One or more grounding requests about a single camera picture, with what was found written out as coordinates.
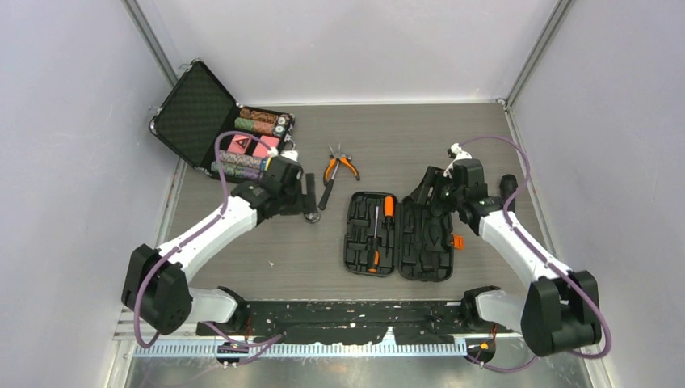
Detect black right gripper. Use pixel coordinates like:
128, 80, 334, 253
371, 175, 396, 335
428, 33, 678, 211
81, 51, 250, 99
411, 166, 465, 213

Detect black plastic tool case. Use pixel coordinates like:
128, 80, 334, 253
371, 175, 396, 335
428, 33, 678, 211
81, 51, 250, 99
342, 192, 464, 282

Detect black orange stubby screwdriver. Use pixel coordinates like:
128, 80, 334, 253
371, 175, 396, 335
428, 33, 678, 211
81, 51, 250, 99
367, 206, 380, 273

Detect small round tape measure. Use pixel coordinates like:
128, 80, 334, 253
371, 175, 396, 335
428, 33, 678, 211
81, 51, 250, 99
304, 212, 321, 224

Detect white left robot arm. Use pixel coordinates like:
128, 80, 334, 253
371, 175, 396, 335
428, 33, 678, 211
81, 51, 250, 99
121, 151, 303, 336

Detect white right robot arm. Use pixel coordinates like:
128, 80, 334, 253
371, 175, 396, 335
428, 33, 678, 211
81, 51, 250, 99
342, 158, 603, 357

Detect red playing card deck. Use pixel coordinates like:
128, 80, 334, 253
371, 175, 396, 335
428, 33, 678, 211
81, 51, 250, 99
252, 135, 280, 158

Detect black cylinder flashlight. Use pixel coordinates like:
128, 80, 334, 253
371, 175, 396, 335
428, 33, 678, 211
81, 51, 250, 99
499, 174, 519, 213

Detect black aluminium poker chip case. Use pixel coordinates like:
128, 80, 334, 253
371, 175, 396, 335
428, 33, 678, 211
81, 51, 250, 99
149, 59, 295, 183

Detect orange handled pliers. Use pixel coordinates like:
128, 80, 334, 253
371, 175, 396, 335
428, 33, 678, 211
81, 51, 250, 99
322, 144, 361, 185

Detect black handled hammer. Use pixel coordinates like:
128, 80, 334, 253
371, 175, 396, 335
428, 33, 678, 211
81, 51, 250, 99
318, 157, 341, 210

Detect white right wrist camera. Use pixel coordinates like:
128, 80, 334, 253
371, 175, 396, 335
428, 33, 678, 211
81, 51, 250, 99
443, 142, 473, 178

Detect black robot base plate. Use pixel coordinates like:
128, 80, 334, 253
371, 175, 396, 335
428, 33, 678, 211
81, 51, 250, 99
196, 301, 496, 345

